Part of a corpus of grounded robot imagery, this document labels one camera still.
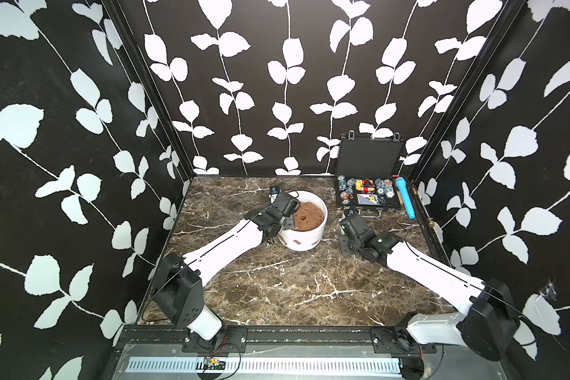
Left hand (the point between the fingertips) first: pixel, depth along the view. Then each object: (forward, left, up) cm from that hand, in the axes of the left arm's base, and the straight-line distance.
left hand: (287, 213), depth 84 cm
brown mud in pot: (+2, -9, -6) cm, 11 cm away
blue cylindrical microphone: (+26, -58, -15) cm, 65 cm away
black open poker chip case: (+33, -41, -11) cm, 54 cm away
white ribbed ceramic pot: (-7, -6, -8) cm, 12 cm away
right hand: (-7, -20, -5) cm, 22 cm away
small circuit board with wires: (-42, +24, -18) cm, 52 cm away
